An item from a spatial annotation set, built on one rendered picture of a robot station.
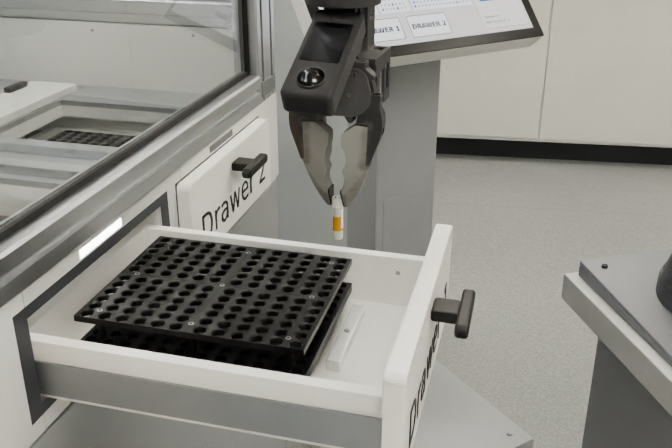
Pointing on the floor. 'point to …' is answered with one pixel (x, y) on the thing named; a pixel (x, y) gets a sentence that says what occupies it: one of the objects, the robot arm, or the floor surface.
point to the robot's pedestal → (621, 378)
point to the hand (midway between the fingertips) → (335, 196)
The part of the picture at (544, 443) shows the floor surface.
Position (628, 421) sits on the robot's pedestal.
